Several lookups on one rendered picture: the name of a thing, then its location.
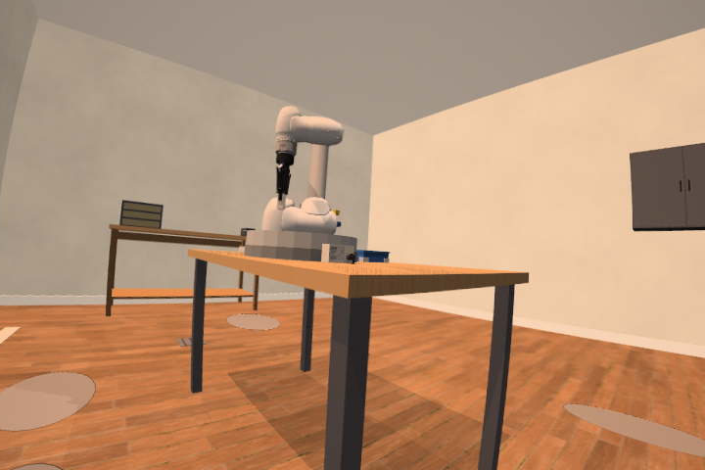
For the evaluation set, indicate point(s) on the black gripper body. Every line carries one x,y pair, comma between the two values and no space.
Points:
285,160

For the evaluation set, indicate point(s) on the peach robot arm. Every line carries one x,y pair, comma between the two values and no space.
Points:
315,215

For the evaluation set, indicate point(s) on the blue shallow tray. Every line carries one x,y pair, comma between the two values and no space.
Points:
372,256

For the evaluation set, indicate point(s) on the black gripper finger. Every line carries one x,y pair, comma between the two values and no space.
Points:
280,183
287,181

